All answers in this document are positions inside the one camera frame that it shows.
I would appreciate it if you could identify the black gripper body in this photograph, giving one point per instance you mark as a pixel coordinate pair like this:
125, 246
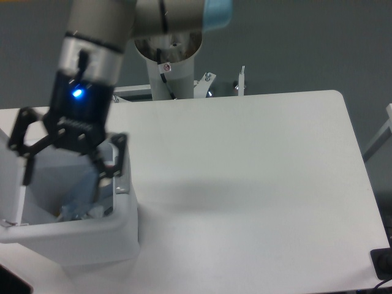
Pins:
77, 114

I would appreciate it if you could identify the white paper carton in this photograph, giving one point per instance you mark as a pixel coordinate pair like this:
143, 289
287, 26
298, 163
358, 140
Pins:
96, 212

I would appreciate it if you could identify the crushed clear plastic bottle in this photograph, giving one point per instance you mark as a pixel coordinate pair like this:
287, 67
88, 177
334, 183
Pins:
80, 198

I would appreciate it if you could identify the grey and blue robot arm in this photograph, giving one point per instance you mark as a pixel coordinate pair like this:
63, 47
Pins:
90, 62

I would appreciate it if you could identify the white trash can lid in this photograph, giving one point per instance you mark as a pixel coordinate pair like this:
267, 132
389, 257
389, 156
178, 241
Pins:
12, 189

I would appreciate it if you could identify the white plastic trash can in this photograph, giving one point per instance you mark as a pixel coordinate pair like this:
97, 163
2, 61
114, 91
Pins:
111, 238

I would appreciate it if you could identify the dark object bottom left corner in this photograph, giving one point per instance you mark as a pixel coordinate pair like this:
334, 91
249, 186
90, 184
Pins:
12, 284

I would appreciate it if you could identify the black device at right edge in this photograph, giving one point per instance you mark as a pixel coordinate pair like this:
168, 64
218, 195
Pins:
381, 259

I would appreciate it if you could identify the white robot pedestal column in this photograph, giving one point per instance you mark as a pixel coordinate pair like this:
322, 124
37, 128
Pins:
170, 64

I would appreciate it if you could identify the white metal base frame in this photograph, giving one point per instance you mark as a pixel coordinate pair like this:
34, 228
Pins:
202, 88

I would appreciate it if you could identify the white frame at right edge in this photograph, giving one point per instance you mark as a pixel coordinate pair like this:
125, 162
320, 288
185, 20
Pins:
380, 138

